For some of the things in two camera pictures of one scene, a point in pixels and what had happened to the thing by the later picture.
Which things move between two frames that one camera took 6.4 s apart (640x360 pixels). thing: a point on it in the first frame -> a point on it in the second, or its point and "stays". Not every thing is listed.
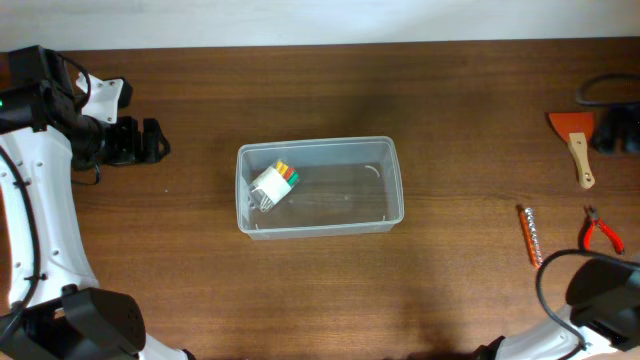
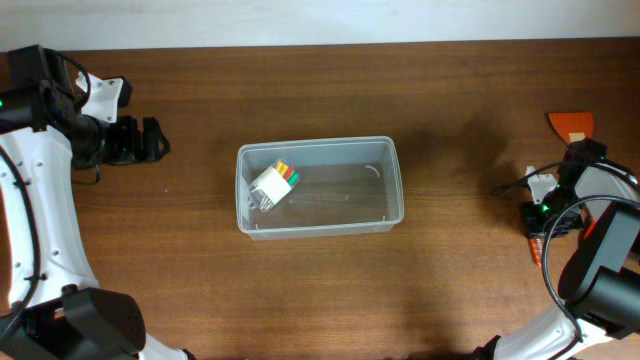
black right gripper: [610, 128] -> [533, 226]
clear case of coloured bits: [271, 185] stays
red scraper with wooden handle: [576, 128] stays
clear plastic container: [318, 187] stays
